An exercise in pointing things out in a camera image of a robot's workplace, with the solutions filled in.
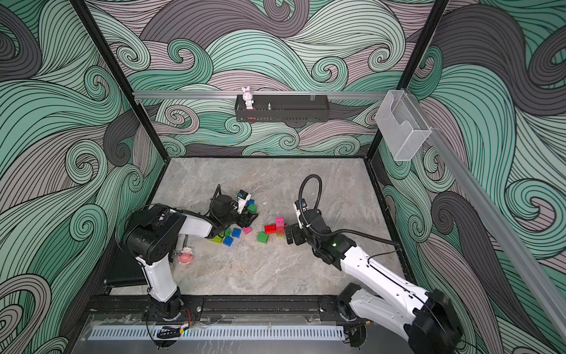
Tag long red lego brick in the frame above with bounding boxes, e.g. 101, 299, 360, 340
264, 224, 278, 235

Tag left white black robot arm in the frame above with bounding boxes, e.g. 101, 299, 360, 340
121, 185, 257, 321

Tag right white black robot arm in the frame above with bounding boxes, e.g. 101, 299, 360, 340
286, 200, 464, 353

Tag green lego brick right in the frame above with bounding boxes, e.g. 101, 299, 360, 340
256, 232, 269, 244

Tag pink toy figure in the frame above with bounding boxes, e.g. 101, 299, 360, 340
177, 247, 194, 265

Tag white pink bunny figurine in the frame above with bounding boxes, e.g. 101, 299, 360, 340
242, 86, 254, 110

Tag black box on table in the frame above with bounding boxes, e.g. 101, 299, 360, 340
104, 252, 147, 288

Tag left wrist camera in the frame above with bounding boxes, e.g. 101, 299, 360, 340
237, 190, 251, 214

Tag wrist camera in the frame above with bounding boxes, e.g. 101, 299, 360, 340
294, 199, 307, 230
237, 190, 251, 214

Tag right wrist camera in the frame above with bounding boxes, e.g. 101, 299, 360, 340
294, 199, 307, 230

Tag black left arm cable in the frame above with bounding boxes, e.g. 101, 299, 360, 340
208, 183, 235, 227

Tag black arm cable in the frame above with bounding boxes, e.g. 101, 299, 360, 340
298, 173, 401, 249
208, 183, 235, 227

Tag white slotted cable duct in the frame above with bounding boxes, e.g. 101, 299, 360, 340
87, 325, 345, 342

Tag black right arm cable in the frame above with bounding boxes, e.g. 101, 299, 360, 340
298, 173, 401, 249

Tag black wall shelf tray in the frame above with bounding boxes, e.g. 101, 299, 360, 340
234, 94, 330, 123

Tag aluminium rail back wall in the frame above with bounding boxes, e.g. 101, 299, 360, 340
132, 90, 388, 102

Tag aluminium rail wall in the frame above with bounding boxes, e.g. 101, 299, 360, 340
132, 90, 388, 102
408, 93, 565, 339

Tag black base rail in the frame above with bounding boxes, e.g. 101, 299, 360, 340
85, 295, 365, 323

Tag clear plastic wall bin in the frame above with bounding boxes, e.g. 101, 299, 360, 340
375, 89, 431, 162

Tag aluminium rail right wall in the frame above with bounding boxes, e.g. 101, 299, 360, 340
408, 93, 565, 339

